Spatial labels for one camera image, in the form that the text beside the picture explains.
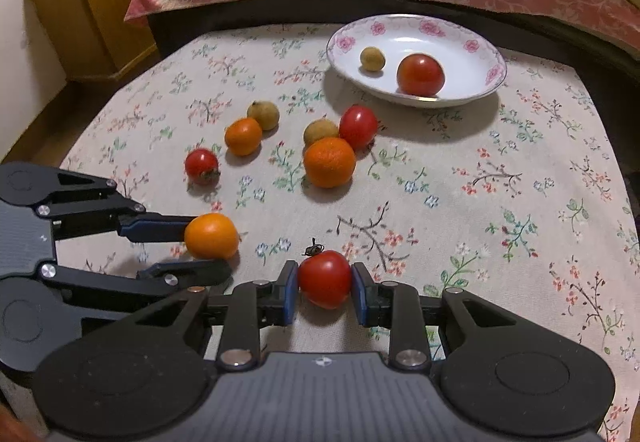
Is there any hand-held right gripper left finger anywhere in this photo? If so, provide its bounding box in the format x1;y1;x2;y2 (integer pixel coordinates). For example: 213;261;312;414
125;260;301;370

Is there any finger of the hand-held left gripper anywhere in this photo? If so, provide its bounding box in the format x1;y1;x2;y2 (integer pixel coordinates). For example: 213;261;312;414
40;258;234;323
36;169;202;243

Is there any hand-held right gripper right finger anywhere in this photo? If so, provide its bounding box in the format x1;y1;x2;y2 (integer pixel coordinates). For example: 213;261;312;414
350;262;521;370

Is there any small red tomato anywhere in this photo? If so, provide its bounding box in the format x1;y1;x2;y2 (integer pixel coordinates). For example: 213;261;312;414
184;148;221;186

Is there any small orange mandarin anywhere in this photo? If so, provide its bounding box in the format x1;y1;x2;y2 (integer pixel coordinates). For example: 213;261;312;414
224;118;263;157

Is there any large orange mandarin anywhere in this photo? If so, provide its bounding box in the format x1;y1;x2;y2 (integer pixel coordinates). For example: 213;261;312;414
303;137;357;189

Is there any large red tomato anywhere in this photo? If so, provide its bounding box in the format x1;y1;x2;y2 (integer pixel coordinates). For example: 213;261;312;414
396;53;446;97

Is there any small tan longan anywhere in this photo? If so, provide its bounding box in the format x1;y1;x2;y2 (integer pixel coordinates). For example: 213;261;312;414
360;46;386;72

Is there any white floral plate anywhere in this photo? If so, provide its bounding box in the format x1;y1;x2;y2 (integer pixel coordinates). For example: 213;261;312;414
326;14;507;109

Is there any floral tablecloth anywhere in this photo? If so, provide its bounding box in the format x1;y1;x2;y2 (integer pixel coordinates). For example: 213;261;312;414
60;22;637;442

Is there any dark bed frame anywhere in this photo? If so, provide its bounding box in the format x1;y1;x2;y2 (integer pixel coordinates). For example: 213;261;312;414
147;0;640;133

